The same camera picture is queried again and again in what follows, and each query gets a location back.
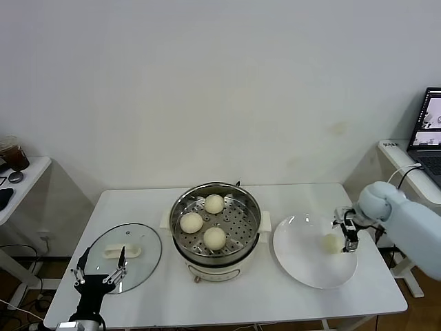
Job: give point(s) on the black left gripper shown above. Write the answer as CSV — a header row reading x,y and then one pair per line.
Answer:
x,y
93,288

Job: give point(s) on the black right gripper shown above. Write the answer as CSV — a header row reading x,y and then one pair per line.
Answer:
x,y
359,220

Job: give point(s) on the white steamed baozi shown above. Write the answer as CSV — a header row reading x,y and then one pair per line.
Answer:
x,y
191,223
213,203
330,243
214,238

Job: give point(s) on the stainless steel steamer basket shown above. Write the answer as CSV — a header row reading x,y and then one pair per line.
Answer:
x,y
241,224

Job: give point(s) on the steel steamer pot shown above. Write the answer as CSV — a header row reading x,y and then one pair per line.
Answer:
x,y
213,272

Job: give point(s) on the white round plate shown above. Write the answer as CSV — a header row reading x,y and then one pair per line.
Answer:
x,y
299,255

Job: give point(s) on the white side desk with laptop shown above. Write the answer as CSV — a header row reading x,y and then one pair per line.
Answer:
x,y
401,158

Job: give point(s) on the open grey laptop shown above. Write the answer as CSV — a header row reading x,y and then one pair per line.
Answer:
x,y
427,162

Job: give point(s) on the white side desk with cup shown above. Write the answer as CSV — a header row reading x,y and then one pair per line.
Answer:
x,y
31,179

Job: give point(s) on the round dark metal disc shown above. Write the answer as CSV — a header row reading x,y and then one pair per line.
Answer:
x,y
16,177

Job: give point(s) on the plastic cup of iced coffee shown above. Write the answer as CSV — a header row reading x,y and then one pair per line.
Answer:
x,y
19,158

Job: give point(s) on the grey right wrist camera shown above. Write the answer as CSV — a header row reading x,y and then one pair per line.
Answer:
x,y
344,213

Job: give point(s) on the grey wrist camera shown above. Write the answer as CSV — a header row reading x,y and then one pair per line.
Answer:
x,y
65,325
344,213

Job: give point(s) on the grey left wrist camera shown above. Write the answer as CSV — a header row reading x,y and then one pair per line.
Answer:
x,y
65,325

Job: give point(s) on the white wall power socket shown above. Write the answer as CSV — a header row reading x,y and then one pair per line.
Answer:
x,y
44,236

